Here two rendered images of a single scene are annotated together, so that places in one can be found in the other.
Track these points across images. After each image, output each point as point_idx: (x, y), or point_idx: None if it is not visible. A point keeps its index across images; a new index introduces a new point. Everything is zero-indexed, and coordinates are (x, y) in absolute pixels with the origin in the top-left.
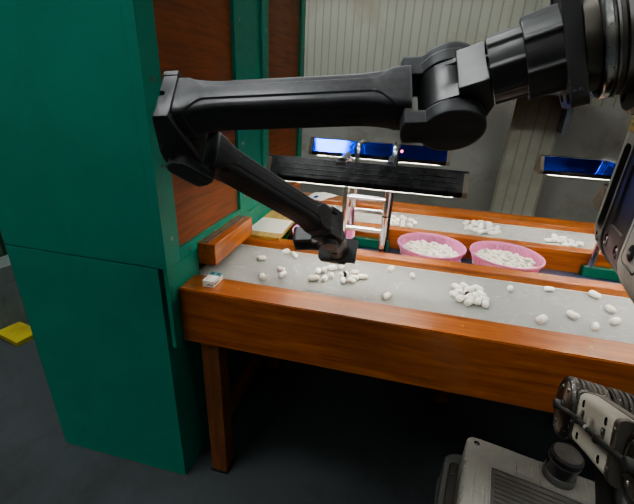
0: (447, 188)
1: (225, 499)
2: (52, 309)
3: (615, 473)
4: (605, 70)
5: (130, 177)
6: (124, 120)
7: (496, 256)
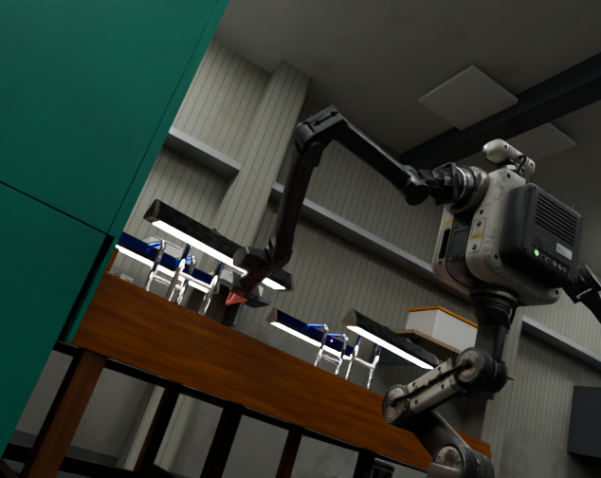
0: (282, 280)
1: None
2: None
3: (456, 380)
4: (462, 192)
5: (133, 138)
6: (156, 98)
7: None
